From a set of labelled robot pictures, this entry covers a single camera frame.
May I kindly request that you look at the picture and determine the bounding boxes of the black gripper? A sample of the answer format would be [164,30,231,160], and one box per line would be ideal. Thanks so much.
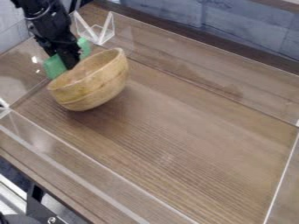
[23,3,80,70]

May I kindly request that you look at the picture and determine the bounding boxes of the green rectangular stick block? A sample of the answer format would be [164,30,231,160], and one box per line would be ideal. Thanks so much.
[43,38,91,80]

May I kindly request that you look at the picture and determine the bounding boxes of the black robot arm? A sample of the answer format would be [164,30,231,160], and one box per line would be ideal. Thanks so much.
[11,0,80,70]

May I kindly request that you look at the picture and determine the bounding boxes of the wooden bowl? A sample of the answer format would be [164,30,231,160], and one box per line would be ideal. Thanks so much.
[47,48,128,111]

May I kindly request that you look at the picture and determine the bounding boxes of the clear acrylic tray walls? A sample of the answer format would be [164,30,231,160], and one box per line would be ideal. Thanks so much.
[0,6,299,224]

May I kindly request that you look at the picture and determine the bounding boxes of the clear acrylic corner bracket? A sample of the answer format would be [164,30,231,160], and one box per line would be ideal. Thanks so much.
[74,11,115,46]

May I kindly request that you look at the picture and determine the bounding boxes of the black table frame bracket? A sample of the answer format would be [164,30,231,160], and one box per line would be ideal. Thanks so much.
[26,184,70,224]

